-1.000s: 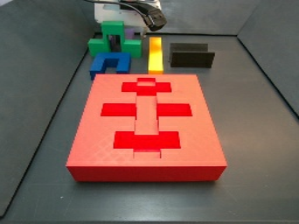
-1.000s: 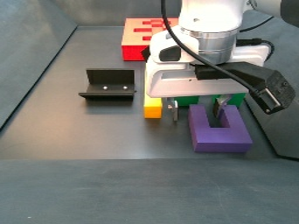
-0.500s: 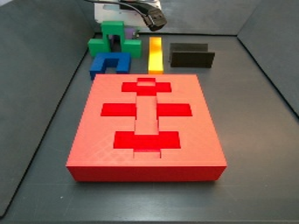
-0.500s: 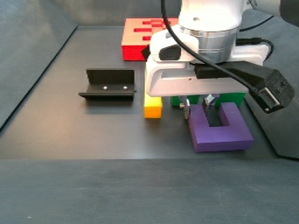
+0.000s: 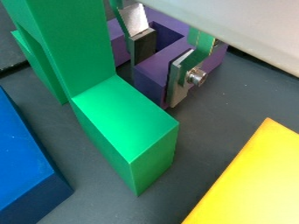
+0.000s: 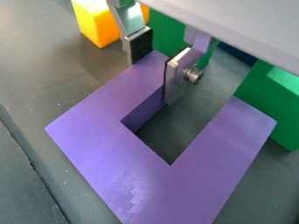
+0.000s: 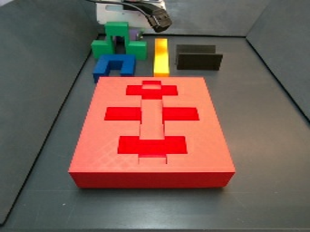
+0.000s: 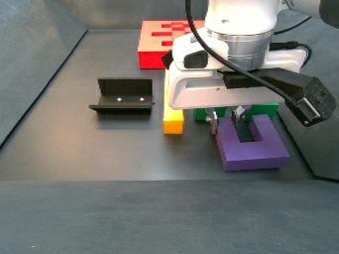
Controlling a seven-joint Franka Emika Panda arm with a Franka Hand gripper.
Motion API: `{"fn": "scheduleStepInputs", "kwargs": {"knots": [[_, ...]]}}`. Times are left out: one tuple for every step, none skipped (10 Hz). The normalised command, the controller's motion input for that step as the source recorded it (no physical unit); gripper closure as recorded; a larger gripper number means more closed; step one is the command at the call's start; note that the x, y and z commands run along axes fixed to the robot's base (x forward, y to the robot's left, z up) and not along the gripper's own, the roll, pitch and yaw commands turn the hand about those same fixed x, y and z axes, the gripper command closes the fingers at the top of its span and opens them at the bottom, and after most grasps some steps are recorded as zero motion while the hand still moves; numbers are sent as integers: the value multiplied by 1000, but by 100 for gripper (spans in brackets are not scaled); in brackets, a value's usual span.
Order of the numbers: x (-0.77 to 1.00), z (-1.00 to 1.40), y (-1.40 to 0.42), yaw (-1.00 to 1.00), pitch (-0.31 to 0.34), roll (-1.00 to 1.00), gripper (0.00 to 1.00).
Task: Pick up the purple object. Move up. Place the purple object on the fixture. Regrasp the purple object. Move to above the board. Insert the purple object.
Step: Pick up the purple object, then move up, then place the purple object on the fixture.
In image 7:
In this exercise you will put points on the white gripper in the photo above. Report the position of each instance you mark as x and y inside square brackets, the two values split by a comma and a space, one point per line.
[119, 13]

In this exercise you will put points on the purple U-shaped block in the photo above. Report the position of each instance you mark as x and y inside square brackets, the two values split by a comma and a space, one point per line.
[135, 34]

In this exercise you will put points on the black angled fixture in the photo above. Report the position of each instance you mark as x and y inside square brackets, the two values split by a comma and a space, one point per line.
[197, 57]

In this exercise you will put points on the red puzzle board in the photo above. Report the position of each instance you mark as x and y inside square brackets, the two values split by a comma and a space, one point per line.
[151, 136]

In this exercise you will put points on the green stepped block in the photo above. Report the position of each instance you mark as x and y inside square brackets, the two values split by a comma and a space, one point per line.
[118, 34]

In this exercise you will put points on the blue U-shaped block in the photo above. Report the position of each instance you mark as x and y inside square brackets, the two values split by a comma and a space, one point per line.
[115, 62]

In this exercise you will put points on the yellow long bar block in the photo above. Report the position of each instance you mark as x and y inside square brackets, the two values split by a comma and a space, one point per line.
[161, 58]

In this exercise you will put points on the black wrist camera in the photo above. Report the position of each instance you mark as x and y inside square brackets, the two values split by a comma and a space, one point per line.
[159, 20]

